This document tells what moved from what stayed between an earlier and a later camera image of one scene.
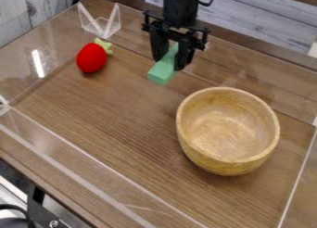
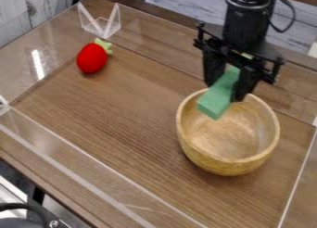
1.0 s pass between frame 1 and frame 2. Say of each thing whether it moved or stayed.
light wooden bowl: stayed
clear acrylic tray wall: stayed
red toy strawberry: stayed
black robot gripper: moved
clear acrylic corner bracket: stayed
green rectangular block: moved
